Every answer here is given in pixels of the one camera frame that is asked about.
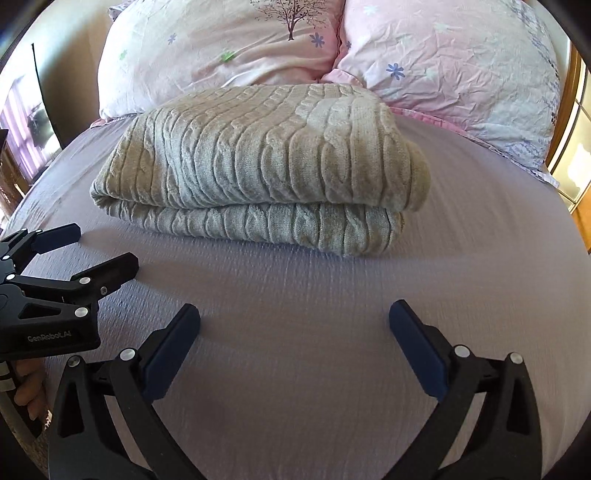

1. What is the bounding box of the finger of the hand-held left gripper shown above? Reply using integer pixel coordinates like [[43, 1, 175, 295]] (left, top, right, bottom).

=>
[[0, 223, 82, 278], [8, 252, 140, 322]]

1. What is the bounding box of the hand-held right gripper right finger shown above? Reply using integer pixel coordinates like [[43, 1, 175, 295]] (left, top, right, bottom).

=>
[[388, 299, 544, 480]]

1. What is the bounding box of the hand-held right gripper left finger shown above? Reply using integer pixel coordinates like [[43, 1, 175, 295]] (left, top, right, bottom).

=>
[[47, 303, 202, 480]]

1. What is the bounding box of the person's left hand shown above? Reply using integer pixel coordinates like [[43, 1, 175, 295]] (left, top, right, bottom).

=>
[[11, 357, 48, 432]]

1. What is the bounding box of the dark wooden bedside cabinet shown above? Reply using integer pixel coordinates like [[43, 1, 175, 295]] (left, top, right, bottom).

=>
[[0, 129, 29, 210]]

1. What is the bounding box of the purple curtain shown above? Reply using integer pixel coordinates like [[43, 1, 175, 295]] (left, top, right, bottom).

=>
[[0, 74, 62, 185]]

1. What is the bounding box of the lavender bed sheet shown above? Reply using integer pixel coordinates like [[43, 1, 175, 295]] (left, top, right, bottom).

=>
[[0, 107, 591, 480]]

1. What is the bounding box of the pink pillow with tree print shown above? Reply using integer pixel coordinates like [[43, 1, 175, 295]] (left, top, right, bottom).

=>
[[96, 0, 346, 126]]

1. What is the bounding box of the pink pillow with flower print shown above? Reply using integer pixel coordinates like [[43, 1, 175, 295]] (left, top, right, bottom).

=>
[[323, 0, 563, 186]]

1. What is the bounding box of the beige cable-knit folded blanket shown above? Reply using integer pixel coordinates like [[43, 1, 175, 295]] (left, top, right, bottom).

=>
[[90, 83, 432, 258]]

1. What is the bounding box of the wooden headboard frame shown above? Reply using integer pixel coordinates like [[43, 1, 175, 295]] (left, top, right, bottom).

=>
[[549, 42, 591, 256]]

